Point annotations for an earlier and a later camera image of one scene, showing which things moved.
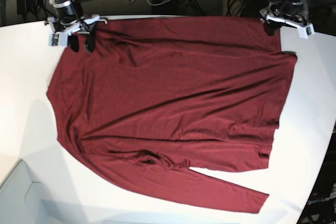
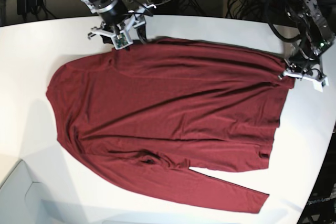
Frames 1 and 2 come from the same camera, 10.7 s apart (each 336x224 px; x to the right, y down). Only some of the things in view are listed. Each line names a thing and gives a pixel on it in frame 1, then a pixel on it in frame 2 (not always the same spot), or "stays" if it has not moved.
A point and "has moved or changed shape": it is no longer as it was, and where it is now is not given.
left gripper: x=64 y=15 → x=112 y=14
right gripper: x=273 y=15 → x=308 y=56
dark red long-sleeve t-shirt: x=150 y=98 has moved or changed shape
